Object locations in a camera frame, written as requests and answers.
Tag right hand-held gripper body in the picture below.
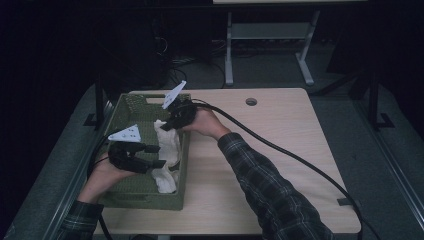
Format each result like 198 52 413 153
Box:
162 80 198 129

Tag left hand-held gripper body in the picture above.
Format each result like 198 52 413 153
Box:
107 124 149 174

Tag white bear print cloth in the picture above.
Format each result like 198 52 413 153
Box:
150 119 182 194

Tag green woven basket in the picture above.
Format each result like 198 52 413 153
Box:
96 93 193 212

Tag person's right hand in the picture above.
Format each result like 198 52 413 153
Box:
182 108 232 141

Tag person's left hand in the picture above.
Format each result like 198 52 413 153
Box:
78 152 135 204

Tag left hand-held gripper black cable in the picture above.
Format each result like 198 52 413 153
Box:
85 131 116 240

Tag hand-held gripper black cable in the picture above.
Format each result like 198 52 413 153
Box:
189 98 381 240
85 131 116 240

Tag black floor cables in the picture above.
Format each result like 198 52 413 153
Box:
166 56 228 90

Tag black stand post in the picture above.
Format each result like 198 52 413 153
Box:
83 74 108 129
368 71 395 131

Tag aluminium rail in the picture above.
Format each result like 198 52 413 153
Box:
353 99 424 231
41 99 116 240

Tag right hand-held gripper black cable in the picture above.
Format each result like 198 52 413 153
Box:
189 98 381 240

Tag white metal table frame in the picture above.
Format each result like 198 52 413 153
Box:
224 10 321 87

